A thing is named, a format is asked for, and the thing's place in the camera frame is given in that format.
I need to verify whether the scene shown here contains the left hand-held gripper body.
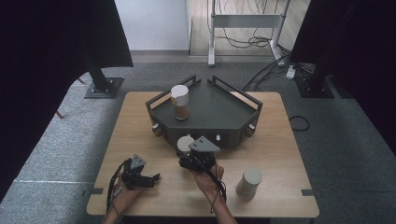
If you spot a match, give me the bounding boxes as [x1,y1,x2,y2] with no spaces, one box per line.
[120,153,148,190]

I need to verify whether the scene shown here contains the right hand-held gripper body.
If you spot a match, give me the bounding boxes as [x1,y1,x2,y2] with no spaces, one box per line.
[186,135,221,173]

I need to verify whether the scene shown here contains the orange spice jar beige lid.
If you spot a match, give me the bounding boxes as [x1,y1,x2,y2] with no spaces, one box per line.
[176,135,196,158]

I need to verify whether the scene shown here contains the black corner shelf rack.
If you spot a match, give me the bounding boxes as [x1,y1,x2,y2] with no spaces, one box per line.
[145,74,264,149]

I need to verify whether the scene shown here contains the pale spice jar beige lid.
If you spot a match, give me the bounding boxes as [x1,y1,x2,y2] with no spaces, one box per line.
[235,167,263,202]

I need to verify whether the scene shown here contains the white spout lid spice jar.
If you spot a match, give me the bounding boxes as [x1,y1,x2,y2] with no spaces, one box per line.
[170,84,191,121]

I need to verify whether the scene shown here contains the person's right hand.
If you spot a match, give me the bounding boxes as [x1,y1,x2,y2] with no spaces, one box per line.
[191,163,225,200]

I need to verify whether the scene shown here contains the person's left hand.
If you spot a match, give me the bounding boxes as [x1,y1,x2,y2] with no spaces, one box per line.
[111,181,144,215]

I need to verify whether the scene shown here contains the black stand base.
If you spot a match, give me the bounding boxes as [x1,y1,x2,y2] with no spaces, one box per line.
[83,52,125,100]
[293,63,336,100]

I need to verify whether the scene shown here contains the white power strip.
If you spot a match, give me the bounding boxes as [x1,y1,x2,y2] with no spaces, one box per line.
[286,63,297,80]

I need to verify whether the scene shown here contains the black curtain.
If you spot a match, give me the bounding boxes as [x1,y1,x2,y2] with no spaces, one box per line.
[0,0,134,203]
[289,0,396,157]

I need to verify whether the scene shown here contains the white metal stand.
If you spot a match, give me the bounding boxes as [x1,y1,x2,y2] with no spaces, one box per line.
[207,0,292,67]

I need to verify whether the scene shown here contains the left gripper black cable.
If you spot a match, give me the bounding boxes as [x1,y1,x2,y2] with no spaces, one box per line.
[106,158,133,213]

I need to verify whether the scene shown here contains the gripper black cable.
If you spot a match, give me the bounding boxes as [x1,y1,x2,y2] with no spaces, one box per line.
[106,158,133,213]
[192,155,228,215]

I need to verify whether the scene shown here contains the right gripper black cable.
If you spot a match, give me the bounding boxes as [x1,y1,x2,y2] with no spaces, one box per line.
[192,155,228,215]

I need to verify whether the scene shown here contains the black floor cables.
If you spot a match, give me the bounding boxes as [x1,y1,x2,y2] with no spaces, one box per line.
[242,51,293,92]

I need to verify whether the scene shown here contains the black cable loop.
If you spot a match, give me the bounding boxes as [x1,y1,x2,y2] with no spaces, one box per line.
[288,115,311,132]

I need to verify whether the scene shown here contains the black cables under stand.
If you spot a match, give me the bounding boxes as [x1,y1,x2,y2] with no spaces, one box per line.
[214,0,283,49]

